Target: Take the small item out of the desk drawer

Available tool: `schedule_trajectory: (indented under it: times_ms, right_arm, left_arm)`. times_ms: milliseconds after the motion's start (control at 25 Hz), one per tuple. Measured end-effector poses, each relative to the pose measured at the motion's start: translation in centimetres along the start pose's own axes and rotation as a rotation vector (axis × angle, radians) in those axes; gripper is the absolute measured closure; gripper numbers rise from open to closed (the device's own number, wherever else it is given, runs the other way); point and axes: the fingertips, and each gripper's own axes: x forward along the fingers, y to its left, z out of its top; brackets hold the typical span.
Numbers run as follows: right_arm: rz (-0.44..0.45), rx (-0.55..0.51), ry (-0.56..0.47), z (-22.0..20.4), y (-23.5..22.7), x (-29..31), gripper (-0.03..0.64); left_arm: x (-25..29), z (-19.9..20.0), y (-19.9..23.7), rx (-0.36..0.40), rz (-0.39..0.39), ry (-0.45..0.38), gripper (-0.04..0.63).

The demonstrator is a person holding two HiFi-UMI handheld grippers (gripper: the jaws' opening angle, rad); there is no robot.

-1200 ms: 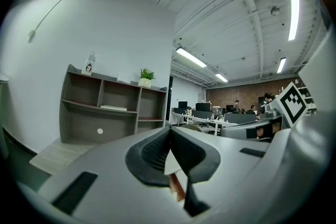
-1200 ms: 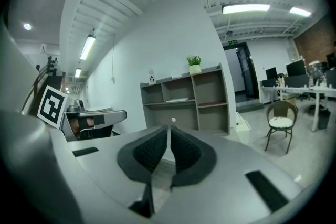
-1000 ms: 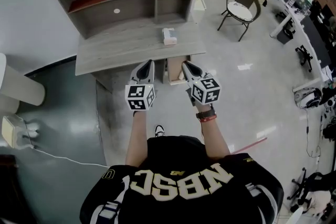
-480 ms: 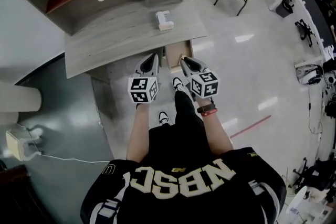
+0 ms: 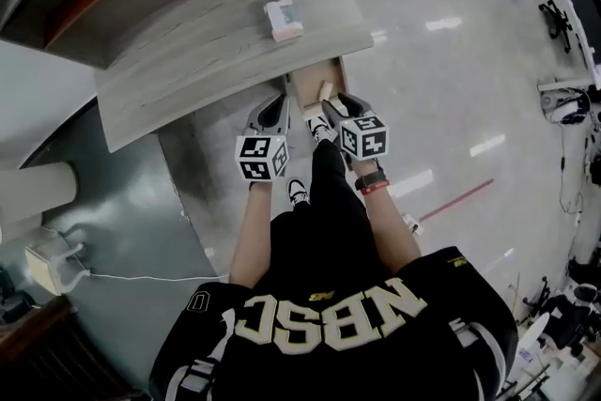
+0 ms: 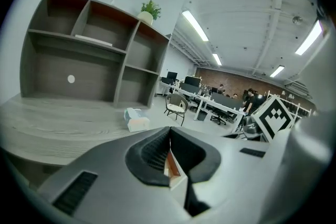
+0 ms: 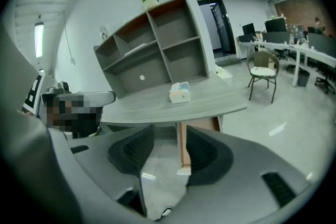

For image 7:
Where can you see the long ceiling light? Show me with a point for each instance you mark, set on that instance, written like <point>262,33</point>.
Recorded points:
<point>39,39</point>

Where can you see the small black monitor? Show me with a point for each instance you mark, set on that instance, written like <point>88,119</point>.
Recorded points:
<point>248,29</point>

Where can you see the grey wooden desk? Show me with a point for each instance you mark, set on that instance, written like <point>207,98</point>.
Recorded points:
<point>157,110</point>

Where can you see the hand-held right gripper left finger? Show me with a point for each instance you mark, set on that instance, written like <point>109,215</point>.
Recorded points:
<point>92,165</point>

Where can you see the long white office desk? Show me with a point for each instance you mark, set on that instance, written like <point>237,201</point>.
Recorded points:
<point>288,48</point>

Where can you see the dark trash bin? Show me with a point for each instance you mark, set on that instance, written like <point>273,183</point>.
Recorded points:
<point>303,79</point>

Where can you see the black glass door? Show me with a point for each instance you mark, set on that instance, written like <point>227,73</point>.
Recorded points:
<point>223,29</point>

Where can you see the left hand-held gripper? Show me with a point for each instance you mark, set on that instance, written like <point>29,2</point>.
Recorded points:
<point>32,94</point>

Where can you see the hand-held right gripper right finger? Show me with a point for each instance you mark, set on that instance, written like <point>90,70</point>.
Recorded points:
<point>249,165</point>

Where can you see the white basket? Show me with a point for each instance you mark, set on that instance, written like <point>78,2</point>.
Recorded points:
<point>223,72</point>

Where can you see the large black monitor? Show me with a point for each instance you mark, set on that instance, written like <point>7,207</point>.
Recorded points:
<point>275,25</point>

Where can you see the brown wicker chair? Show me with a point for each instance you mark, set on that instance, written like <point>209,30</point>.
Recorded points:
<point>262,60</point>

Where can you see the black office chair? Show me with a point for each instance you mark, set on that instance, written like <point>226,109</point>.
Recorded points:
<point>326,81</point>

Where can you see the dark desk divider panel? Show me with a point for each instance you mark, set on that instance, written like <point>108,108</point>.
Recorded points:
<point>321,44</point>
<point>275,37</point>

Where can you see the flat white book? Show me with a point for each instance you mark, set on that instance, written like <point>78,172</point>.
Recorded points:
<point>136,49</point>

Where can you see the dark door ramp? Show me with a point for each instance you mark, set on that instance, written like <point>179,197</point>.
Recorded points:
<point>227,61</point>

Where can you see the grey wooden shelf unit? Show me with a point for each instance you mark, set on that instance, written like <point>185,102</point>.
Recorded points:
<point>157,70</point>

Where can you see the pastel tissue box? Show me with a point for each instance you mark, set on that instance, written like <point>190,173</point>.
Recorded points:
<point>179,93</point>

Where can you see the white seat cushion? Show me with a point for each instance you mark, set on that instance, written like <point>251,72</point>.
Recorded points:
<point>262,71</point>

